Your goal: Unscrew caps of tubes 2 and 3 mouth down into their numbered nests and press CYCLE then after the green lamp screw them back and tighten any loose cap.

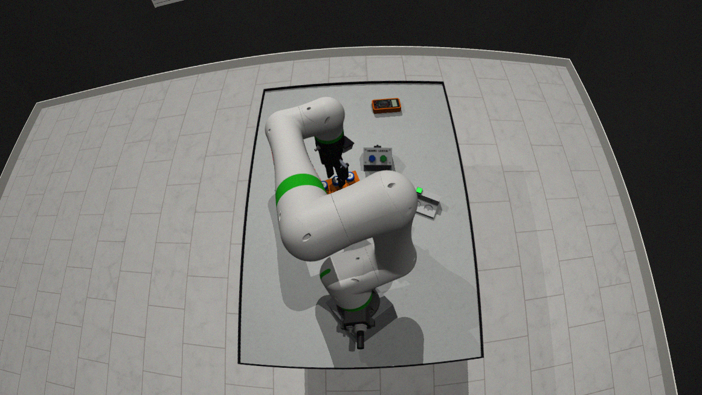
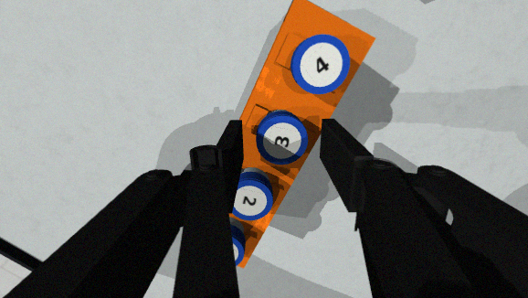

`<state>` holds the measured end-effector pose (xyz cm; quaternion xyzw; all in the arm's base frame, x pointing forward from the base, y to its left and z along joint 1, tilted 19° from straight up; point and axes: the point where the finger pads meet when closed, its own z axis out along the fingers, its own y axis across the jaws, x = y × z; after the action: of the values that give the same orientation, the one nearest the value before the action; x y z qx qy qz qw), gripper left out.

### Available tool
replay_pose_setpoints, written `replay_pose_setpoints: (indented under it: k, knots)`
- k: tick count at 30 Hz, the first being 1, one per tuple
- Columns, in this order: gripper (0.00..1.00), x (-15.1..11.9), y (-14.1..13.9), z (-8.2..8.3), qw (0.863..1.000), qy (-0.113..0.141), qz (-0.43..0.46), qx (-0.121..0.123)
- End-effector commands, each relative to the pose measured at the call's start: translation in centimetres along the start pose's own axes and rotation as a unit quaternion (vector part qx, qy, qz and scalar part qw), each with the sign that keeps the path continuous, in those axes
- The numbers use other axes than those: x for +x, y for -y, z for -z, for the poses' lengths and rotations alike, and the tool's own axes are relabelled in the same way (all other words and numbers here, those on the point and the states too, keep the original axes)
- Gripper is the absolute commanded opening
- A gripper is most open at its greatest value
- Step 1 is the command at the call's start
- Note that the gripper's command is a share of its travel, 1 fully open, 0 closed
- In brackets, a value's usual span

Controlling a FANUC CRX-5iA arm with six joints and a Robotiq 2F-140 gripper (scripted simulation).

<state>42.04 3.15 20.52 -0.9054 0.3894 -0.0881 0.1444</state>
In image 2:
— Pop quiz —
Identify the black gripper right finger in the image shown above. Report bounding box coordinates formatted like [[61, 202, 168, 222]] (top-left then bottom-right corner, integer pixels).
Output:
[[320, 119, 528, 298]]

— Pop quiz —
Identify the black table edge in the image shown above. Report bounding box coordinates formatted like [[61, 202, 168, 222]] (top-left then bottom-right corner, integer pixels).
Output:
[[0, 238, 42, 271]]

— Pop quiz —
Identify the blue screw cap with number 4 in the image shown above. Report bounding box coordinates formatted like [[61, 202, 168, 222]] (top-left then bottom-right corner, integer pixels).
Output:
[[290, 34, 350, 94]]

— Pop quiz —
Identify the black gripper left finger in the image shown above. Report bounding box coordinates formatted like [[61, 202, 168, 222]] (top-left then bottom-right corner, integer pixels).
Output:
[[3, 120, 244, 298]]

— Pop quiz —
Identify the orange tube rack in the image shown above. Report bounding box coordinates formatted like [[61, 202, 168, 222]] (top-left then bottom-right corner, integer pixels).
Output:
[[229, 0, 375, 268]]

